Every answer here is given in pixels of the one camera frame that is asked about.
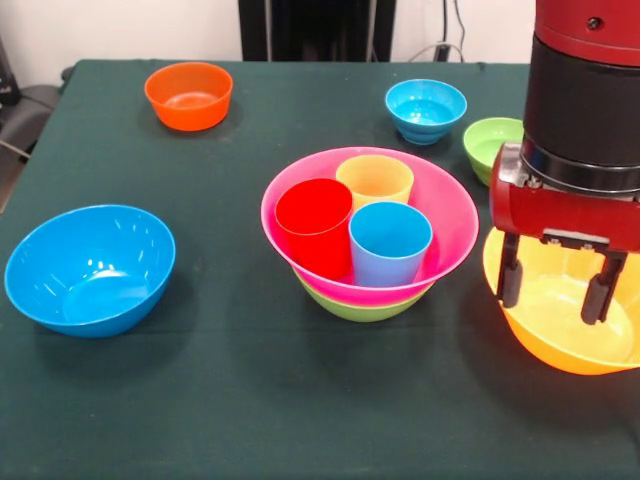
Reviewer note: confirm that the large blue bowl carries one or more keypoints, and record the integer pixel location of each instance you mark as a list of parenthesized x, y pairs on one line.
[(90, 270)]

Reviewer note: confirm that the dark grey office chair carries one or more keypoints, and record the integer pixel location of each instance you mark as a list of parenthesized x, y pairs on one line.
[(30, 110)]

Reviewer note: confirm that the black wall plug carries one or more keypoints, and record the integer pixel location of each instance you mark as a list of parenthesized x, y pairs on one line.
[(442, 52)]

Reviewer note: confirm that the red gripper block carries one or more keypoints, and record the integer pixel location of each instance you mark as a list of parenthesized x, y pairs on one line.
[(530, 210)]

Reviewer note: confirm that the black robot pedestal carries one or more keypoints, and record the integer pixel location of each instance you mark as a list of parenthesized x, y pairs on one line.
[(310, 25)]

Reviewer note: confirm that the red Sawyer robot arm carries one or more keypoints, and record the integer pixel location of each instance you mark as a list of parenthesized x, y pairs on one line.
[(580, 90)]

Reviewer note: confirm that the red cup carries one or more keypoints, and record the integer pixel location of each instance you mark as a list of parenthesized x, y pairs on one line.
[(315, 225)]

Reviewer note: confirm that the small red-orange bowl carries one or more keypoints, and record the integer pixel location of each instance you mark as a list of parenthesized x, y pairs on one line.
[(200, 80)]

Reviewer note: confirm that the yellow cup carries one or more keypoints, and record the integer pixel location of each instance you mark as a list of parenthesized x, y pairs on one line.
[(375, 180)]

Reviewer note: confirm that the small blue bowl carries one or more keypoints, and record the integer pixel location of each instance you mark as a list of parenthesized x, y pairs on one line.
[(425, 110)]

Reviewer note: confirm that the small green bowl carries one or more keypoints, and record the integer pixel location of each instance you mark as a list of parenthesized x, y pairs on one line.
[(485, 145)]

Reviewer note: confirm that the blue cup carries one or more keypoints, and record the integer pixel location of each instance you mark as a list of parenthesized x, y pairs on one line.
[(390, 250)]

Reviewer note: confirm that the large orange bowl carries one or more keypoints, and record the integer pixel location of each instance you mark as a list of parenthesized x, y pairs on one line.
[(550, 310)]

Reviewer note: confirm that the dark green tablecloth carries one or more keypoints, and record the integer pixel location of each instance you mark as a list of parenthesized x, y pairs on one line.
[(225, 400)]

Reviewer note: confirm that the large pink bowl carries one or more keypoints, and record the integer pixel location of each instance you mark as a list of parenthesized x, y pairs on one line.
[(450, 210)]

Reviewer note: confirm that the large green bowl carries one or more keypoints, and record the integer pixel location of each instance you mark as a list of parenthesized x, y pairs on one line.
[(365, 312)]

